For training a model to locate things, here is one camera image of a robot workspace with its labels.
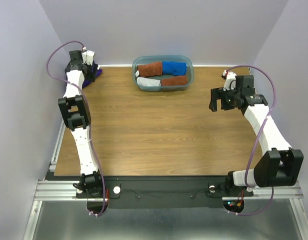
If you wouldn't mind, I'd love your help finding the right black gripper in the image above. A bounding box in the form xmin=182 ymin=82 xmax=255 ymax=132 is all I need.
xmin=208 ymin=85 xmax=241 ymax=112

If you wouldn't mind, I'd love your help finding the purple towel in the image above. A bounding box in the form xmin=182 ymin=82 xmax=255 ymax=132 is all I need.
xmin=82 ymin=61 xmax=103 ymax=88

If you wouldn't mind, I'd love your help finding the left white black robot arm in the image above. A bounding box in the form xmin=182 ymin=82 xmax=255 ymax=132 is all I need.
xmin=58 ymin=47 xmax=105 ymax=198

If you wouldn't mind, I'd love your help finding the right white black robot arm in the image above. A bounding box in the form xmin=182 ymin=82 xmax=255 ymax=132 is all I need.
xmin=209 ymin=71 xmax=304 ymax=195

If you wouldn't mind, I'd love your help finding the lower brown rolled towel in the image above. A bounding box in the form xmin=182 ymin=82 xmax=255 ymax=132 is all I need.
xmin=161 ymin=75 xmax=188 ymax=87

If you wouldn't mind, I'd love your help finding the brown rolled towel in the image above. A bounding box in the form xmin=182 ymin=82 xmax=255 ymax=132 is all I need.
xmin=135 ymin=61 xmax=162 ymax=77
xmin=161 ymin=75 xmax=188 ymax=87

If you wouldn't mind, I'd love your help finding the blue rolled towel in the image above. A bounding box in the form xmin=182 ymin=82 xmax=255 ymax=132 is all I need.
xmin=162 ymin=61 xmax=187 ymax=76

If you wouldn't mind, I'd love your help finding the white rolled towel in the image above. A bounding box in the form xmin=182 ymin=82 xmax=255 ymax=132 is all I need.
xmin=136 ymin=77 xmax=161 ymax=87

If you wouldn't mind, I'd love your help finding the teal plastic bin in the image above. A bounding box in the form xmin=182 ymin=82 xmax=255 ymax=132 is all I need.
xmin=132 ymin=55 xmax=194 ymax=92

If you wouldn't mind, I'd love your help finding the upper brown rolled towel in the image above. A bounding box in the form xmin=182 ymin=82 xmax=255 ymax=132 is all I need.
xmin=135 ymin=61 xmax=162 ymax=77

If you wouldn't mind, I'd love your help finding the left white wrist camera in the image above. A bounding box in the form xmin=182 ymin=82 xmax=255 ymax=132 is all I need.
xmin=81 ymin=47 xmax=95 ymax=66

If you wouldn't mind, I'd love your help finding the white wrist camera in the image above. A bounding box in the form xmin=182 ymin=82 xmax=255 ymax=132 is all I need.
xmin=81 ymin=47 xmax=95 ymax=66
xmin=221 ymin=70 xmax=237 ymax=91

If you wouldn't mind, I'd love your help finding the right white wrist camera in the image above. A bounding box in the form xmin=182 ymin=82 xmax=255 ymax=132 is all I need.
xmin=221 ymin=70 xmax=237 ymax=91

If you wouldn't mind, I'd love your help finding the aluminium frame rail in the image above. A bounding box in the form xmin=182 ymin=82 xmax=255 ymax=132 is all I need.
xmin=24 ymin=126 xmax=308 ymax=240

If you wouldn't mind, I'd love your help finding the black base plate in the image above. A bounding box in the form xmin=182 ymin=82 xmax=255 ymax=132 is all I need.
xmin=35 ymin=175 xmax=252 ymax=213

